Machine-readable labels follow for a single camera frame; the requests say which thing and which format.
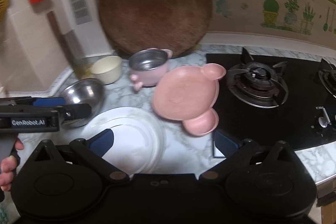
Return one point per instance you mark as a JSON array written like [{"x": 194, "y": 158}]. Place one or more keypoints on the pink bear-shaped plate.
[{"x": 188, "y": 94}]

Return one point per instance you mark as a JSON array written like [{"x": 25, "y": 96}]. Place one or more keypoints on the left gas burner grate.
[{"x": 258, "y": 84}]

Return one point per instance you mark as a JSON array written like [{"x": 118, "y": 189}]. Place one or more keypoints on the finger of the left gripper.
[
  {"x": 73, "y": 112},
  {"x": 33, "y": 101}
]

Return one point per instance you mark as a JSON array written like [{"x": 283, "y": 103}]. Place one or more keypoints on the black gas stove top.
[{"x": 295, "y": 122}]

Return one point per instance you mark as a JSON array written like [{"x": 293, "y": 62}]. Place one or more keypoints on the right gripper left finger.
[{"x": 92, "y": 150}]

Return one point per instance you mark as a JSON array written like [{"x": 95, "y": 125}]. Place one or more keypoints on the round wooden cutting board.
[{"x": 134, "y": 25}]

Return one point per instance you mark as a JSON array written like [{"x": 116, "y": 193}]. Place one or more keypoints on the stainless steel bowl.
[{"x": 90, "y": 91}]

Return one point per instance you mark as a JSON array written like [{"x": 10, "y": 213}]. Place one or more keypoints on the white floral ceramic plate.
[{"x": 139, "y": 138}]

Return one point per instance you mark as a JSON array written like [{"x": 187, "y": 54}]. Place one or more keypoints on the gas burner grate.
[
  {"x": 258, "y": 84},
  {"x": 327, "y": 75}
]

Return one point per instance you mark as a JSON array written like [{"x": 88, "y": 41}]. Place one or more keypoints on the pink steel-lined handled bowl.
[{"x": 148, "y": 66}]

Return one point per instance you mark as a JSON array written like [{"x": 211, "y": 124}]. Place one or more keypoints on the cleaver with wooden handle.
[{"x": 71, "y": 48}]

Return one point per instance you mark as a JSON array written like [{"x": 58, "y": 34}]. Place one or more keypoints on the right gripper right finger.
[{"x": 238, "y": 154}]

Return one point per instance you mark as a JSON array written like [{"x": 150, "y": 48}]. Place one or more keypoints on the person's left hand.
[{"x": 9, "y": 166}]

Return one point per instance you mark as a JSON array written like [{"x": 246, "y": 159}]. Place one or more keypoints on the stove control knob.
[{"x": 324, "y": 120}]

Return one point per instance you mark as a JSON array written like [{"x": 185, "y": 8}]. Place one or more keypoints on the right gas burner grate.
[{"x": 327, "y": 75}]

